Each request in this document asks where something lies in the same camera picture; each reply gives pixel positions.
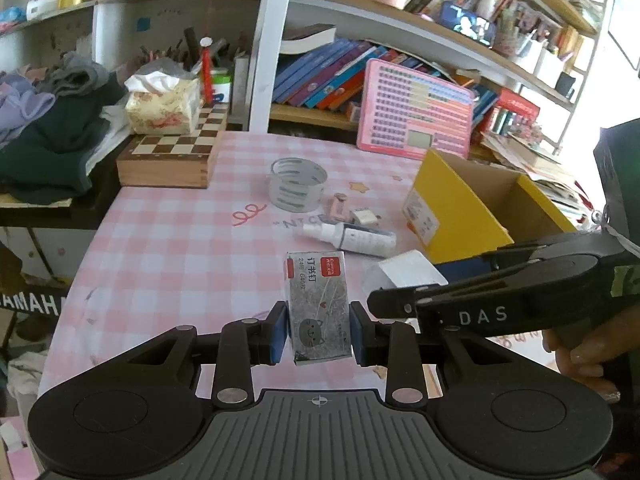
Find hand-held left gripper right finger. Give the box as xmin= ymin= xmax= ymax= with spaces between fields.
xmin=349 ymin=301 xmax=542 ymax=409

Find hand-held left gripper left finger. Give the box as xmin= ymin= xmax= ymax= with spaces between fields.
xmin=120 ymin=300 xmax=291 ymax=411

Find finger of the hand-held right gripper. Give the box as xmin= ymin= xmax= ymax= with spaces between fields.
xmin=433 ymin=231 xmax=622 ymax=283
xmin=366 ymin=259 xmax=545 ymax=319

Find grey staple box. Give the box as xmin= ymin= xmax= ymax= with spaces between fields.
xmin=285 ymin=249 xmax=352 ymax=367

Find yellow cardboard box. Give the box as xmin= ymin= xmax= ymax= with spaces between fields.
xmin=402 ymin=149 xmax=579 ymax=265

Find white spray bottle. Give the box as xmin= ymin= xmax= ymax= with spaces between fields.
xmin=302 ymin=220 xmax=398 ymax=259

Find clear tape roll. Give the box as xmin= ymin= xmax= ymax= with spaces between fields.
xmin=269 ymin=157 xmax=329 ymax=212

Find person's right hand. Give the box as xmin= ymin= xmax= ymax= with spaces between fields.
xmin=542 ymin=306 xmax=640 ymax=405

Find pink checked tablecloth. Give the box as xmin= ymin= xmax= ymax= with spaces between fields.
xmin=37 ymin=130 xmax=576 ymax=406

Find stack of papers and books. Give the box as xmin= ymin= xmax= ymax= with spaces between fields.
xmin=479 ymin=129 xmax=602 ymax=222

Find row of blue books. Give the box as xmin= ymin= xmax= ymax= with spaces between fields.
xmin=470 ymin=85 xmax=501 ymax=131

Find red box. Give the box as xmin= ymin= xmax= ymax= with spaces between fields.
xmin=492 ymin=87 xmax=541 ymax=131

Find pink learning board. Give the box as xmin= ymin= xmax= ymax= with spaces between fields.
xmin=356 ymin=58 xmax=476 ymax=160

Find wooden chess box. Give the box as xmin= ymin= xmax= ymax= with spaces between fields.
xmin=116 ymin=104 xmax=231 ymax=190

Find white storage box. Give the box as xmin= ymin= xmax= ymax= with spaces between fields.
xmin=535 ymin=47 xmax=564 ymax=89

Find row of colourful books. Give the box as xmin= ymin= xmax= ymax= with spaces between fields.
xmin=272 ymin=37 xmax=402 ymax=111

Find white pen cups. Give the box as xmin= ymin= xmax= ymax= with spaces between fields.
xmin=492 ymin=2 xmax=546 ymax=59

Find small screen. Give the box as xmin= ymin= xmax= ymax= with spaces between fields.
xmin=440 ymin=2 xmax=496 ymax=44

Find black keyboard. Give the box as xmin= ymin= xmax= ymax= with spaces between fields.
xmin=0 ymin=287 xmax=71 ymax=319

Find white jar with green label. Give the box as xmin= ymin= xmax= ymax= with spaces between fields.
xmin=210 ymin=71 xmax=234 ymax=106

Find floral tissue pack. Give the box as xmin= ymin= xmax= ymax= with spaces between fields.
xmin=124 ymin=71 xmax=202 ymax=135

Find red and white tube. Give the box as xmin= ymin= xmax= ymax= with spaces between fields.
xmin=199 ymin=37 xmax=216 ymax=106

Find white paperback book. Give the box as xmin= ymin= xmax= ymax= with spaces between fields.
xmin=280 ymin=24 xmax=337 ymax=56

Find dark green garment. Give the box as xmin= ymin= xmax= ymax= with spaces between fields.
xmin=0 ymin=77 xmax=127 ymax=206

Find white bookshelf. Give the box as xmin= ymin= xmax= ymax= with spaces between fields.
xmin=0 ymin=0 xmax=614 ymax=162

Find grey garment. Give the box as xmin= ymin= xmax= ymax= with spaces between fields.
xmin=35 ymin=52 xmax=112 ymax=99

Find lilac garment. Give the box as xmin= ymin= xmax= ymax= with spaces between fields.
xmin=0 ymin=72 xmax=57 ymax=147

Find small white box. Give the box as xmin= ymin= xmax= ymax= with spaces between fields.
xmin=25 ymin=0 xmax=59 ymax=21

